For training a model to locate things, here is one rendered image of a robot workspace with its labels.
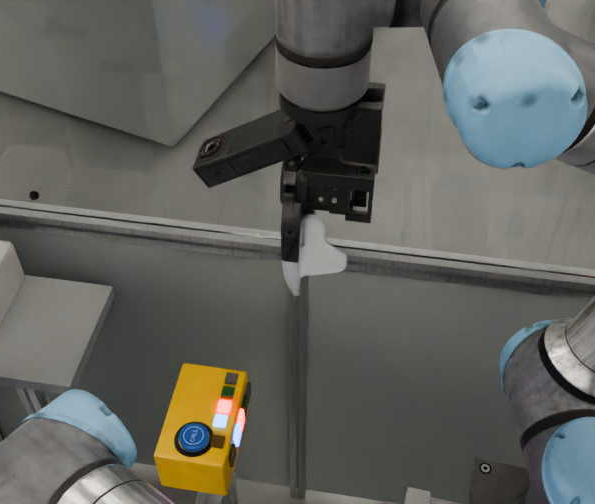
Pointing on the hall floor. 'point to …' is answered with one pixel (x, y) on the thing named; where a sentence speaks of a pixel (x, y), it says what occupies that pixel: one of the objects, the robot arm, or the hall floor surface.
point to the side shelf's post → (33, 400)
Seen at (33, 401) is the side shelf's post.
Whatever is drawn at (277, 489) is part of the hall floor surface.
